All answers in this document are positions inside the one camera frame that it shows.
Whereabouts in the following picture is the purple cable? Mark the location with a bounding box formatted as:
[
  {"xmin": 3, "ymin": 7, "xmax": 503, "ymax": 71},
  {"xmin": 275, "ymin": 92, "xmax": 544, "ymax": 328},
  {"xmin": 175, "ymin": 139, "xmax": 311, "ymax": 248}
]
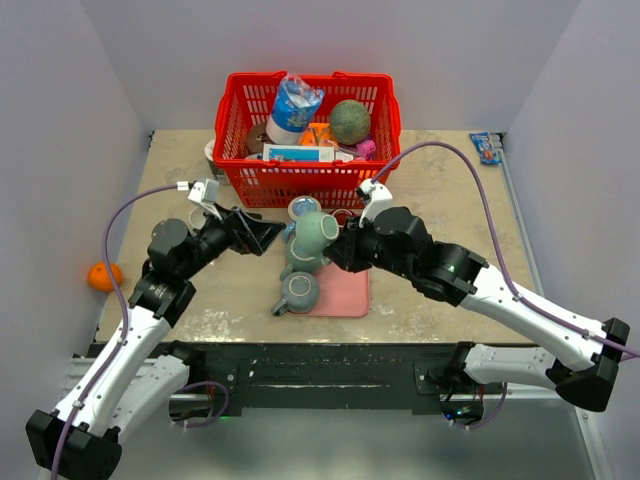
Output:
[
  {"xmin": 372, "ymin": 141, "xmax": 640, "ymax": 360},
  {"xmin": 49, "ymin": 183, "xmax": 191, "ymax": 480}
]

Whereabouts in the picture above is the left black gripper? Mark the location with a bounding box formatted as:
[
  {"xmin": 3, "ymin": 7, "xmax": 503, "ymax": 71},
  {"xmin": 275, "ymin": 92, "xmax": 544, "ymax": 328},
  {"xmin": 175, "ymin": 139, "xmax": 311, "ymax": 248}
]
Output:
[{"xmin": 180, "ymin": 201, "xmax": 285, "ymax": 279}]

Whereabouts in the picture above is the red plastic shopping basket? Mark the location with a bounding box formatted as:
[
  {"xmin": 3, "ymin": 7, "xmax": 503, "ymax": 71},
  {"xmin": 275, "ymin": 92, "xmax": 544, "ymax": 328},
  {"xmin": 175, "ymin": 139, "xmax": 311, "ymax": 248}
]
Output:
[{"xmin": 212, "ymin": 71, "xmax": 401, "ymax": 209}]

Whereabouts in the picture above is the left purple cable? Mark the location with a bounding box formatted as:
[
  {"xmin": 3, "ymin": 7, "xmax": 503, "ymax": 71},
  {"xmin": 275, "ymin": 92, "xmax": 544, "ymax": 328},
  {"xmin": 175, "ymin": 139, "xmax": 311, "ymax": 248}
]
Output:
[{"xmin": 49, "ymin": 183, "xmax": 191, "ymax": 480}]

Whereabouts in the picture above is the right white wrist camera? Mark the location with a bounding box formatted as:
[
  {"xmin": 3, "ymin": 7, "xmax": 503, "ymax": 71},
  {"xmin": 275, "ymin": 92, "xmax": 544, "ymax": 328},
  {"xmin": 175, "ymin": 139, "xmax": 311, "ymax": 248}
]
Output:
[{"xmin": 356, "ymin": 179, "xmax": 393, "ymax": 225}]

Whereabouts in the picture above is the pink small box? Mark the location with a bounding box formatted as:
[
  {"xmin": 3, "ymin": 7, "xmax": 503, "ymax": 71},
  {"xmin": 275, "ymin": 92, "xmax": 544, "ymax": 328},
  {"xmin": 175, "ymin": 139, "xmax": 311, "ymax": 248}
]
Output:
[{"xmin": 356, "ymin": 139, "xmax": 376, "ymax": 160}]

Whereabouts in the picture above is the small green mug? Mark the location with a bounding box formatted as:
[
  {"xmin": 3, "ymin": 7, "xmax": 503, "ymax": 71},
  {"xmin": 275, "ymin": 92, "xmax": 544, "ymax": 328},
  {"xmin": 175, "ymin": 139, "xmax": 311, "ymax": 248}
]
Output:
[{"xmin": 295, "ymin": 211, "xmax": 340, "ymax": 256}]

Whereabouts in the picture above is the grey blue mug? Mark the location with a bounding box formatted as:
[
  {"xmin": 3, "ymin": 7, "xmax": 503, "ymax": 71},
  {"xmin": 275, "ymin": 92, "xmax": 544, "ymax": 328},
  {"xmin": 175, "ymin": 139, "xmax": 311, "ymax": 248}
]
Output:
[{"xmin": 271, "ymin": 272, "xmax": 320, "ymax": 316}]

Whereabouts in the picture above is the dark red mug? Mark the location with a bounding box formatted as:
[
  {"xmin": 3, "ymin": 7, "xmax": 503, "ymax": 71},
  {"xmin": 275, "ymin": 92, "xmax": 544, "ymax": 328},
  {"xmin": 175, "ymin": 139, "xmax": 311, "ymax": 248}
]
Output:
[{"xmin": 330, "ymin": 208, "xmax": 359, "ymax": 229}]

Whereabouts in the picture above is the green netted melon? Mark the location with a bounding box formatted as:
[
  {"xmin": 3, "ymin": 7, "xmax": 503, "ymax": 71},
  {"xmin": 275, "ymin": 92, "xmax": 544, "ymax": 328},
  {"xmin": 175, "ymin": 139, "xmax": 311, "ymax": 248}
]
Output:
[{"xmin": 329, "ymin": 99, "xmax": 371, "ymax": 145}]

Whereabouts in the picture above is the teal green mug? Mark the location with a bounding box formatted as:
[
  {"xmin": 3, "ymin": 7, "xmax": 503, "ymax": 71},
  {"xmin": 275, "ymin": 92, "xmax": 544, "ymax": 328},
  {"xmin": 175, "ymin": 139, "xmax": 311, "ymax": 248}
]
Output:
[{"xmin": 280, "ymin": 237, "xmax": 331, "ymax": 280}]

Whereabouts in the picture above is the blue snack packet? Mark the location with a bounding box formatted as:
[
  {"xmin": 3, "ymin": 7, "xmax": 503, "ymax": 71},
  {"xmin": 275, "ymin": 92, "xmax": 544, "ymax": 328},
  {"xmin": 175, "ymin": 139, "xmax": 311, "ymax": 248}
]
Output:
[{"xmin": 469, "ymin": 132, "xmax": 502, "ymax": 165}]

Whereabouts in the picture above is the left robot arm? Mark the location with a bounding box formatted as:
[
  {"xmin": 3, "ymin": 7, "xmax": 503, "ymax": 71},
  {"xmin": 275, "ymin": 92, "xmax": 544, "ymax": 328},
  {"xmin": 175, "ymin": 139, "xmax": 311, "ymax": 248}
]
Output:
[{"xmin": 26, "ymin": 208, "xmax": 285, "ymax": 479}]

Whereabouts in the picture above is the orange fruit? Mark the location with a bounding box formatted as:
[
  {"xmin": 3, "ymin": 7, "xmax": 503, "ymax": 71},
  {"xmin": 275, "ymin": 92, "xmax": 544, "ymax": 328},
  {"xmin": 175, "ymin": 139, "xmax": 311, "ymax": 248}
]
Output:
[{"xmin": 87, "ymin": 262, "xmax": 123, "ymax": 293}]

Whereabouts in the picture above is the black labelled paper roll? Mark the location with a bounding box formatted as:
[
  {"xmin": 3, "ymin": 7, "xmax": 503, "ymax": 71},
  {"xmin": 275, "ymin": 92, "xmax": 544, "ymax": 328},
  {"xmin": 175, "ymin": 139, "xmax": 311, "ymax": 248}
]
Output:
[{"xmin": 204, "ymin": 139, "xmax": 232, "ymax": 187}]

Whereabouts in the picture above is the light blue tall mug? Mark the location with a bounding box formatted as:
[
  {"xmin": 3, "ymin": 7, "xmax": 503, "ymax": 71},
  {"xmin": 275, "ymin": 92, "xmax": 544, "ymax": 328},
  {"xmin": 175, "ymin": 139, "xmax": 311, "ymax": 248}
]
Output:
[{"xmin": 282, "ymin": 195, "xmax": 322, "ymax": 243}]

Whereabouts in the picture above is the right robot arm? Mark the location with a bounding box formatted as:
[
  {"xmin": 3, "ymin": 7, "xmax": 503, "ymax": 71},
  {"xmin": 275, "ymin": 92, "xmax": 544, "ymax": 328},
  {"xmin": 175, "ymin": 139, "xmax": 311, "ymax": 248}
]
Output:
[{"xmin": 324, "ymin": 207, "xmax": 630, "ymax": 412}]

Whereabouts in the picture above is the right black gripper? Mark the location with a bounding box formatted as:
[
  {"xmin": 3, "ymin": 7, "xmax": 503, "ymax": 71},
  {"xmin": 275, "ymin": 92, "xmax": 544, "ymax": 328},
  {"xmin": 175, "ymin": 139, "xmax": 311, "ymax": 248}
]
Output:
[{"xmin": 324, "ymin": 212, "xmax": 416, "ymax": 280}]

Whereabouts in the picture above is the pink plastic tray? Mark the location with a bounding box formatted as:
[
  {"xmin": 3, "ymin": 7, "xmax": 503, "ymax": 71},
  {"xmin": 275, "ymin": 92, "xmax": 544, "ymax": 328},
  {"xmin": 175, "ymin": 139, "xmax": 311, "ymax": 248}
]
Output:
[{"xmin": 296, "ymin": 262, "xmax": 370, "ymax": 318}]

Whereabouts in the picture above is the orange package in basket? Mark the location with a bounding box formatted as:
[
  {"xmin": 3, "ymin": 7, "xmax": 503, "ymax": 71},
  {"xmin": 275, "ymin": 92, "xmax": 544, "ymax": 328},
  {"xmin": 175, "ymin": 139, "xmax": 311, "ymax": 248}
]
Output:
[{"xmin": 299, "ymin": 122, "xmax": 336, "ymax": 146}]

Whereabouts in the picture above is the white speckled mug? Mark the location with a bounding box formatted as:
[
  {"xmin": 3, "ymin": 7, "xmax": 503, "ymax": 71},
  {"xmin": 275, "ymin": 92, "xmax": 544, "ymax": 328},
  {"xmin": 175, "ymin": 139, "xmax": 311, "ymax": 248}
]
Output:
[{"xmin": 189, "ymin": 207, "xmax": 207, "ymax": 230}]

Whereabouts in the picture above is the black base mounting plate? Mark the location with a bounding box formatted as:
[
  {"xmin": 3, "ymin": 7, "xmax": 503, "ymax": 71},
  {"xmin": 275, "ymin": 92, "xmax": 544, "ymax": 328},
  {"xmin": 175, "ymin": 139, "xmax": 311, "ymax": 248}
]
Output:
[{"xmin": 134, "ymin": 342, "xmax": 506, "ymax": 419}]

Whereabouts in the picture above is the blue white paper towel roll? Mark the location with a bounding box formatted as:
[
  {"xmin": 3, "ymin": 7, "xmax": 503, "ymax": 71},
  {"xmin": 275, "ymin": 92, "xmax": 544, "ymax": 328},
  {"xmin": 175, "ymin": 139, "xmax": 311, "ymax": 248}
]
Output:
[{"xmin": 266, "ymin": 73, "xmax": 325, "ymax": 145}]

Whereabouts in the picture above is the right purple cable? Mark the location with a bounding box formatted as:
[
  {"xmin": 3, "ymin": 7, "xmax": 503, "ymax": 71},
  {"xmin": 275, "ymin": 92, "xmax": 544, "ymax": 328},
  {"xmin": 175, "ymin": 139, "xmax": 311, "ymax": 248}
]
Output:
[{"xmin": 372, "ymin": 141, "xmax": 640, "ymax": 360}]

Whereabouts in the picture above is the white blue flat box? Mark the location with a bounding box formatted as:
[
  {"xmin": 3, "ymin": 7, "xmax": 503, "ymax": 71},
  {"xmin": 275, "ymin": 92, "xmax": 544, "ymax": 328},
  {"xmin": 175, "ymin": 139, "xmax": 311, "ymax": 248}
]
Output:
[{"xmin": 262, "ymin": 144, "xmax": 335, "ymax": 163}]

